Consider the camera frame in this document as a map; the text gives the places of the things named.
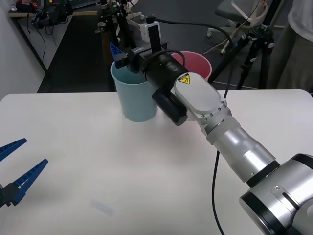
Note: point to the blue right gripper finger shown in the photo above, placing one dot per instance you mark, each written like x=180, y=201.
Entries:
x=117, y=54

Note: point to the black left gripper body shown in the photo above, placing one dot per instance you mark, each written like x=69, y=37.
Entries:
x=3, y=195

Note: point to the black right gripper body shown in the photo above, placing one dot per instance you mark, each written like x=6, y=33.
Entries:
x=138, y=60

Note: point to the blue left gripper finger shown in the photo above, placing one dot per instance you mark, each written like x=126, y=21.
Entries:
x=29, y=178
x=12, y=146

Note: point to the silver and black right arm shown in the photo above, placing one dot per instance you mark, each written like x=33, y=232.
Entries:
x=203, y=98

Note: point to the white chair base with castors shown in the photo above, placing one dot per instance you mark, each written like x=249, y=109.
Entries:
x=137, y=18

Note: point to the pale blue plastic bin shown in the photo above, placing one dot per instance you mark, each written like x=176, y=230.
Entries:
x=134, y=102

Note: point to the pink plastic bin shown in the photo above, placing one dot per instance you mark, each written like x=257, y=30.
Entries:
x=199, y=63

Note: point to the wooden-topped desk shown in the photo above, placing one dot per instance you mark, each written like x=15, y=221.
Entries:
x=22, y=14

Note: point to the grey and white office chair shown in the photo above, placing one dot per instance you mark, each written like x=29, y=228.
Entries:
x=234, y=12

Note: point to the person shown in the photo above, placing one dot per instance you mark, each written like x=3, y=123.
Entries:
x=293, y=49

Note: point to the black camera tripod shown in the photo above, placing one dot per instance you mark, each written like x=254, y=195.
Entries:
x=119, y=27
x=259, y=44

